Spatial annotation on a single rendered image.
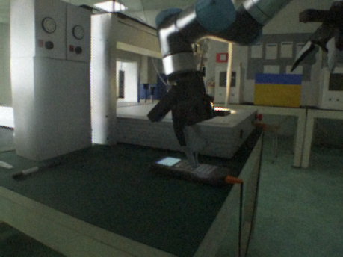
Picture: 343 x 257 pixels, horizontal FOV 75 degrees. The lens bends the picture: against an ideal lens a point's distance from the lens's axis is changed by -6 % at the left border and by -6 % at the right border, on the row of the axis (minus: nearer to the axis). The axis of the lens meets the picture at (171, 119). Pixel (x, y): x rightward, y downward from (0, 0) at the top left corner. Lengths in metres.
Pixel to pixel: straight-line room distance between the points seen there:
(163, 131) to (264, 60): 4.39
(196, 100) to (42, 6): 0.50
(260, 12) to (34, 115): 0.63
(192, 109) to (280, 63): 4.56
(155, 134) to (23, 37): 0.49
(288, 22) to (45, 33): 4.78
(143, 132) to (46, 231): 0.46
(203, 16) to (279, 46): 4.63
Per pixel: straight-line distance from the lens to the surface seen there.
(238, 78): 3.47
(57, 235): 0.51
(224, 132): 0.72
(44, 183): 0.60
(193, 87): 0.54
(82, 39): 0.85
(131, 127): 0.86
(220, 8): 0.49
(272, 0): 0.57
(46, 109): 0.76
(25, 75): 0.76
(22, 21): 0.79
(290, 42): 5.10
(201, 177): 0.56
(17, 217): 0.61
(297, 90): 3.38
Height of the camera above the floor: 0.97
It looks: 8 degrees down
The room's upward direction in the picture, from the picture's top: 1 degrees clockwise
